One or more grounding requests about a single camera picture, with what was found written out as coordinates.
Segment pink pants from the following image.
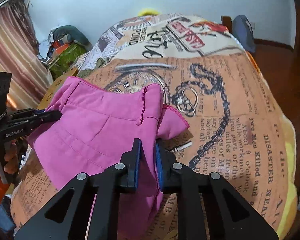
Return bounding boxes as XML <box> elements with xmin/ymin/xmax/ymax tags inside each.
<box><xmin>28</xmin><ymin>77</ymin><xmax>189</xmax><ymax>239</ymax></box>

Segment person left hand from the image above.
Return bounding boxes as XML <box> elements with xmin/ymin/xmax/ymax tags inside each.
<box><xmin>3</xmin><ymin>141</ymin><xmax>19</xmax><ymax>174</ymax></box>

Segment cardboard box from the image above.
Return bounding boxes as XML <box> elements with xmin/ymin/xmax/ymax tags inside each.
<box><xmin>37</xmin><ymin>67</ymin><xmax>78</xmax><ymax>110</ymax></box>

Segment green patterned storage bag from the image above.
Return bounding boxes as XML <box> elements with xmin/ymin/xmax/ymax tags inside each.
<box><xmin>49</xmin><ymin>43</ymin><xmax>87</xmax><ymax>80</ymax></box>

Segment orange box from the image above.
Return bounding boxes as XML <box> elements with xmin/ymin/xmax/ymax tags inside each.
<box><xmin>54</xmin><ymin>43</ymin><xmax>71</xmax><ymax>55</ymax></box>

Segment striped pink curtain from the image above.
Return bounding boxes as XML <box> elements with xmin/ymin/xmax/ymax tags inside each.
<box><xmin>0</xmin><ymin>0</ymin><xmax>53</xmax><ymax>109</ymax></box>

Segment newspaper print bed blanket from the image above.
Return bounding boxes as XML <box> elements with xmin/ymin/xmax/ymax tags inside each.
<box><xmin>11</xmin><ymin>14</ymin><xmax>297</xmax><ymax>239</ymax></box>

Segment olive green garment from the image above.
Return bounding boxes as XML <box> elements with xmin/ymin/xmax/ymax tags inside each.
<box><xmin>76</xmin><ymin>57</ymin><xmax>112</xmax><ymax>79</ymax></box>

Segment grey plush pillow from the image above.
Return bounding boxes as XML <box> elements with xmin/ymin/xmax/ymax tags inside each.
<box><xmin>52</xmin><ymin>25</ymin><xmax>92</xmax><ymax>50</ymax></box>

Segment yellow foam headboard arch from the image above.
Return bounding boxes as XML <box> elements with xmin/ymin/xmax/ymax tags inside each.
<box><xmin>138</xmin><ymin>8</ymin><xmax>160</xmax><ymax>17</ymax></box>

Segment blue backpack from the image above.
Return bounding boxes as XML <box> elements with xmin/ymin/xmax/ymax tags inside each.
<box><xmin>232</xmin><ymin>15</ymin><xmax>256</xmax><ymax>54</ymax></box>

